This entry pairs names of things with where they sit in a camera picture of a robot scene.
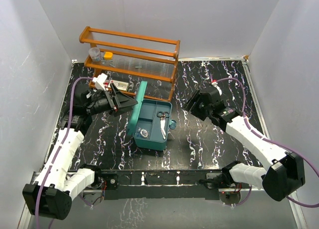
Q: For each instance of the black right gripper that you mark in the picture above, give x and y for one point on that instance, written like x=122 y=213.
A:
x=189 y=106

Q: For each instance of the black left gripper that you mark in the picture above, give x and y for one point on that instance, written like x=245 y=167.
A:
x=122 y=100

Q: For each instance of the black small scissors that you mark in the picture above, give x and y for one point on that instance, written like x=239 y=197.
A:
x=163 y=115

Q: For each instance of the teal medicine kit box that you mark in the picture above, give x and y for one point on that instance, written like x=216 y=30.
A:
x=131 y=128

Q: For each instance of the clear tape roll bag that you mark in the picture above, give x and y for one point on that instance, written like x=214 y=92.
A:
x=143 y=133

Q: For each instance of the dark blue divided tray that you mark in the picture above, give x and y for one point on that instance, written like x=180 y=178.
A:
x=148 y=120

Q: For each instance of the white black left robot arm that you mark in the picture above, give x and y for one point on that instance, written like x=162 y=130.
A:
x=52 y=192

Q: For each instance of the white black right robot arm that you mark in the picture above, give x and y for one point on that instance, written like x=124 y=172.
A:
x=281 y=172

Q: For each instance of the red white medicine box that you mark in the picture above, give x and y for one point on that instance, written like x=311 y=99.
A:
x=106 y=84

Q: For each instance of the orange wooden shelf rack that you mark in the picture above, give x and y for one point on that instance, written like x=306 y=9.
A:
x=136 y=58

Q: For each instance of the yellow capped small jar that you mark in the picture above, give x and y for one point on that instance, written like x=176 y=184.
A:
x=107 y=56

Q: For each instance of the clear plastic cup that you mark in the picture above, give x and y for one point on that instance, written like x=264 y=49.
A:
x=95 y=54

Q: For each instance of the black metal base bar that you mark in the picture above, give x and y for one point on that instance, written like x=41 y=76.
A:
x=158 y=184

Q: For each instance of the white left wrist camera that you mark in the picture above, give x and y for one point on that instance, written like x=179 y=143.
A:
x=99 y=81

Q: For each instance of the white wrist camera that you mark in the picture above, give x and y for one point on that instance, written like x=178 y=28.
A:
x=214 y=83
x=99 y=81

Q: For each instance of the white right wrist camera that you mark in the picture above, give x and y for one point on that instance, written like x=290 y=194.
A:
x=214 y=83

